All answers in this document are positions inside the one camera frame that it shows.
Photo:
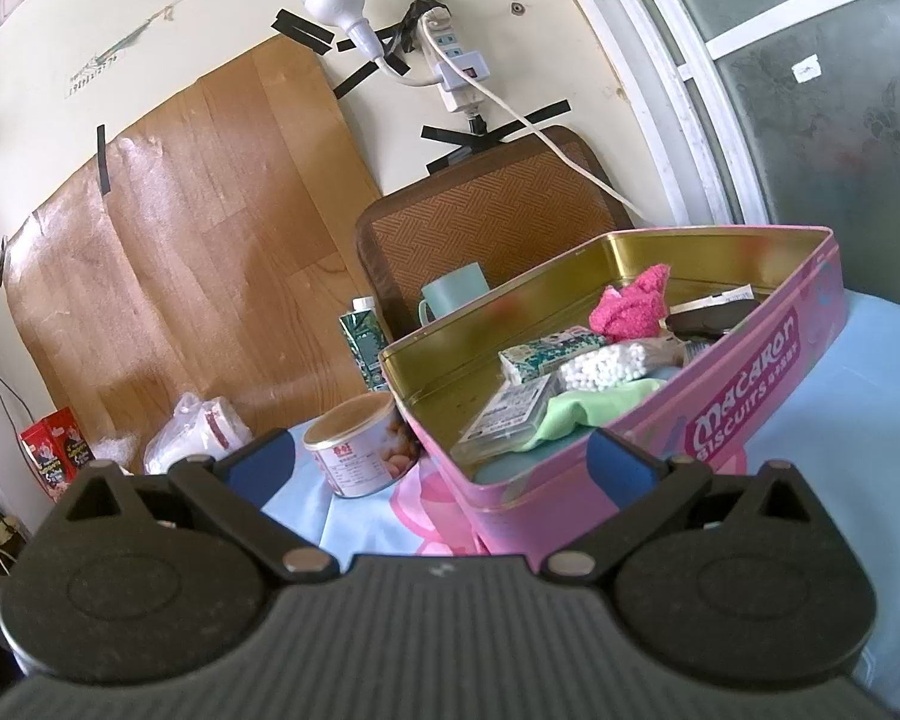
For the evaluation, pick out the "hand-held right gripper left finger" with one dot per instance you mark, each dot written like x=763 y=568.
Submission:
x=259 y=461

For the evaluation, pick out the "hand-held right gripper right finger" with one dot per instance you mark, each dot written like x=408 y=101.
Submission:
x=621 y=465

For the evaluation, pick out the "green microfibre cloth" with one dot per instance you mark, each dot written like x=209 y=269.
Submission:
x=592 y=409

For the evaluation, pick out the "clear cracker pack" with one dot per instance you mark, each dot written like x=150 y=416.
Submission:
x=611 y=369

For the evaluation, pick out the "pink biscuit tin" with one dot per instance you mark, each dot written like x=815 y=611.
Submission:
x=720 y=405

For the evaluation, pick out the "white plastic case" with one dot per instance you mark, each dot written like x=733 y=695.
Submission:
x=506 y=412

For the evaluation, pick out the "small green-printed tissue packet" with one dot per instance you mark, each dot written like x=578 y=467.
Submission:
x=547 y=356

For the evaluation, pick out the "pink fluffy sock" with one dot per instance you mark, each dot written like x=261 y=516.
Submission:
x=630 y=307

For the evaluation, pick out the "black glasses case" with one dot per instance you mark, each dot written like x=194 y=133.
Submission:
x=712 y=315

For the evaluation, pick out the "plastic bag of cotton pads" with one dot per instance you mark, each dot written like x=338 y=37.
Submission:
x=195 y=439

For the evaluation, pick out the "round can with red label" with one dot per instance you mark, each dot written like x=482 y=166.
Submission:
x=360 y=450

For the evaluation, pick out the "white fluffy wad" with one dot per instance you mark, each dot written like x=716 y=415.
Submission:
x=114 y=451

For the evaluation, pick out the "green drink carton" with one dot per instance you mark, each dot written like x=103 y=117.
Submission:
x=364 y=349

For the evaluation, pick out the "red snack box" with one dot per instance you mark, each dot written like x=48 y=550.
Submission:
x=56 y=454

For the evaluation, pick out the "cartoon pig printed blanket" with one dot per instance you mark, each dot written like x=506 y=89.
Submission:
x=832 y=420

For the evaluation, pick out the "teal plastic cup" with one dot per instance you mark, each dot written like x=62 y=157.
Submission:
x=457 y=292

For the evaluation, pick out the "black stand with white device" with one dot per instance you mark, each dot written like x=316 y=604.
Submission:
x=457 y=139

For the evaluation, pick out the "frosted glass window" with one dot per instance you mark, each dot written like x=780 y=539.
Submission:
x=795 y=90

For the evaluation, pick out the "white power strip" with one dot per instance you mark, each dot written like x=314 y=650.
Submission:
x=454 y=60

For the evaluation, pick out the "white light bulb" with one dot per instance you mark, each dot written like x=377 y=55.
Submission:
x=337 y=0

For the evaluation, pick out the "wood-pattern wall sheet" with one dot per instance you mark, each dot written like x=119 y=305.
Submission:
x=195 y=240

